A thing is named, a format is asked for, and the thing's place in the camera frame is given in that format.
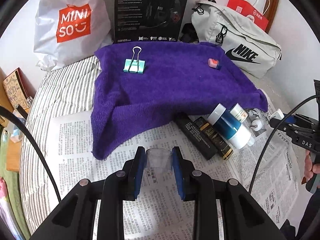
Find clear plastic cap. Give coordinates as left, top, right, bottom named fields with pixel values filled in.
left=145, top=148, right=172, bottom=171

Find black slim tube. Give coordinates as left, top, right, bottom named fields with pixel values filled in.
left=173, top=113, right=217, bottom=160

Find black gold Grand Reserve lighter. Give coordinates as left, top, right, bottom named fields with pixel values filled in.
left=194, top=116, right=233, bottom=160

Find small round white plug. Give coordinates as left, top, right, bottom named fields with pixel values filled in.
left=251, top=119, right=263, bottom=132

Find blue white bottle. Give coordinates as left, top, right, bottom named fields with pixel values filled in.
left=207, top=104, right=255, bottom=150

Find small white labelled bottle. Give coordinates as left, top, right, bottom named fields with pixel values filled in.
left=229, top=103, right=248, bottom=123

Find teal binder clip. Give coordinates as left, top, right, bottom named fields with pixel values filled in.
left=123, top=46, right=145, bottom=74

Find pink blue vaseline tin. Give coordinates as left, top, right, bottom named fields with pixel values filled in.
left=208, top=59, right=221, bottom=70

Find white square plug charger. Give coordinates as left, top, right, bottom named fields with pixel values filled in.
left=270, top=108, right=285, bottom=120

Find right hand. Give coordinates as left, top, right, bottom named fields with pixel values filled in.
left=304, top=150, right=320, bottom=181

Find newspaper sheet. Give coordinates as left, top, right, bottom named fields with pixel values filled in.
left=47, top=112, right=286, bottom=239

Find purple towel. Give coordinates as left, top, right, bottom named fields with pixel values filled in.
left=91, top=42, right=267, bottom=160

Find white Nike waist bag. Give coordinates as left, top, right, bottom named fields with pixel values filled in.
left=191, top=1, right=282, bottom=78

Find wooden side table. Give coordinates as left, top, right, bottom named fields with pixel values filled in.
left=1, top=72, right=30, bottom=173

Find patterned notebook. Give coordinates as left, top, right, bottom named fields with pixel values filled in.
left=3, top=68, right=29, bottom=109

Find black headset box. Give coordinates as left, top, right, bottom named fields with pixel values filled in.
left=114, top=0, right=187, bottom=43

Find white Miniso plastic bag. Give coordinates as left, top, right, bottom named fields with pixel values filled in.
left=34, top=0, right=112, bottom=72

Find brown wooden bed frame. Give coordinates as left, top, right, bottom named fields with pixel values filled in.
left=265, top=0, right=279, bottom=34

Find red paper bag white handles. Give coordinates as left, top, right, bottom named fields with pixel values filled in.
left=227, top=0, right=271, bottom=31

